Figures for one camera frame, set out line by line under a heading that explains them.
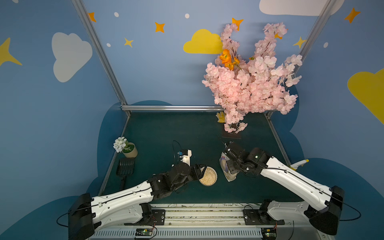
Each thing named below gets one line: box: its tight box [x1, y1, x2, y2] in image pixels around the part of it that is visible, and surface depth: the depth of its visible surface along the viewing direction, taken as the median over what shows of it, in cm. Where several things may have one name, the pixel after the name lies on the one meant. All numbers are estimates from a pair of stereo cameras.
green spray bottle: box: [290, 159, 310, 171], surface depth 78 cm
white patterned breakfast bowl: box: [199, 166, 218, 187], surface depth 85 cm
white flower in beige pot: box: [113, 136, 138, 158], surface depth 90 cm
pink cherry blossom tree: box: [202, 22, 303, 134], surface depth 69 cm
